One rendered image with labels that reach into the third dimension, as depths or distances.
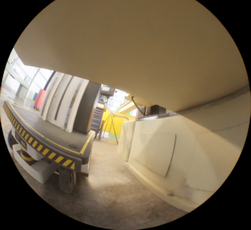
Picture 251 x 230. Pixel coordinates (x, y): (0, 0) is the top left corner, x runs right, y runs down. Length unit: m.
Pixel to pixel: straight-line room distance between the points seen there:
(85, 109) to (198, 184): 0.95
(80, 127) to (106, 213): 0.66
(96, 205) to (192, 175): 0.48
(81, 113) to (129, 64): 0.60
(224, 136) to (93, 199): 0.68
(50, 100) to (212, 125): 1.03
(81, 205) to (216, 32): 0.70
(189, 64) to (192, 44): 0.06
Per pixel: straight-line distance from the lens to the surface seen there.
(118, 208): 0.51
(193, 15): 0.18
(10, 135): 0.71
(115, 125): 3.50
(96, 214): 0.48
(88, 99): 0.73
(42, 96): 3.99
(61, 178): 0.42
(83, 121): 0.70
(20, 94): 5.49
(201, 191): 0.53
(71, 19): 0.21
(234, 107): 0.46
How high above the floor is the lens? 0.44
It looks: 20 degrees up
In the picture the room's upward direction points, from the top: 11 degrees clockwise
